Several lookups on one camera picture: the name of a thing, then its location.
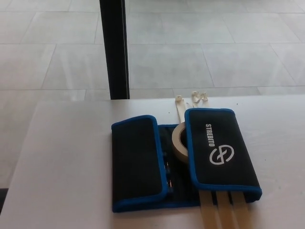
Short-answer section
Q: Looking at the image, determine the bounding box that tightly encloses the black vertical post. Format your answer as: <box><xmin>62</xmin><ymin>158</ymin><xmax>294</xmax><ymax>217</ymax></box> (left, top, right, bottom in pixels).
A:
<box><xmin>98</xmin><ymin>0</ymin><xmax>131</xmax><ymax>100</ymax></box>

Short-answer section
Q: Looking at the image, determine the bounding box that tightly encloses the black toolkit cover blue trim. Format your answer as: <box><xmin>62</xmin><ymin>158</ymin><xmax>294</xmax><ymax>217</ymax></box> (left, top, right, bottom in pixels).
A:
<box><xmin>111</xmin><ymin>107</ymin><xmax>263</xmax><ymax>213</ymax></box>

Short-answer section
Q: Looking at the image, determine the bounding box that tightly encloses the thin metal precision tool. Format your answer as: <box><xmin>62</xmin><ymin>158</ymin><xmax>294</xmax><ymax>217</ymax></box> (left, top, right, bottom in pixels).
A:
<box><xmin>165</xmin><ymin>161</ymin><xmax>173</xmax><ymax>191</ymax></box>

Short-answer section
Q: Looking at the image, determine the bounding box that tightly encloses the beige masking tape roll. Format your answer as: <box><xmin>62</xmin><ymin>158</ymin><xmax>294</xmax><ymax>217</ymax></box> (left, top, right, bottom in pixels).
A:
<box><xmin>171</xmin><ymin>122</ymin><xmax>192</xmax><ymax>166</ymax></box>

